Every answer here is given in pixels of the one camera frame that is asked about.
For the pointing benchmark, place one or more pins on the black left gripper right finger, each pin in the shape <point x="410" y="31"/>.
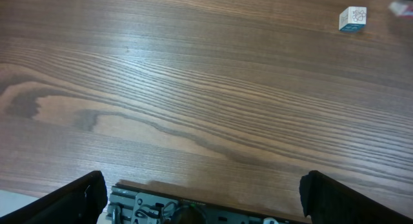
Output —
<point x="328" y="201"/>

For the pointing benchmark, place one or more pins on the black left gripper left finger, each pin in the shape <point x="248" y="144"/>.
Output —
<point x="81" y="201"/>

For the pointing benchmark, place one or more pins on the blue number wooden block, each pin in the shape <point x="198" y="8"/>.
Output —
<point x="352" y="19"/>

